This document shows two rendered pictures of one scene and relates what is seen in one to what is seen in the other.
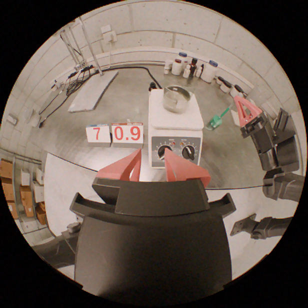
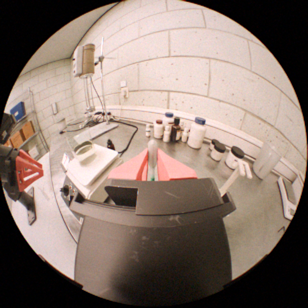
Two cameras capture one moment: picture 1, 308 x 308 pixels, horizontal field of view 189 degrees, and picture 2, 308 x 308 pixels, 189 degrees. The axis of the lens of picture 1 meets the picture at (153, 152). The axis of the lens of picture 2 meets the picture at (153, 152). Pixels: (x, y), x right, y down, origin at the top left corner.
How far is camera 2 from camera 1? 0.27 m
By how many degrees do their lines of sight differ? 41
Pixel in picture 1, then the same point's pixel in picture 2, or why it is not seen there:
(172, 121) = (74, 169)
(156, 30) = (154, 90)
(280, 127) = not seen: outside the picture
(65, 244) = not seen: hidden behind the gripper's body
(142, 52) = (141, 112)
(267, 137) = (82, 258)
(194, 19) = (184, 72)
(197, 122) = (85, 178)
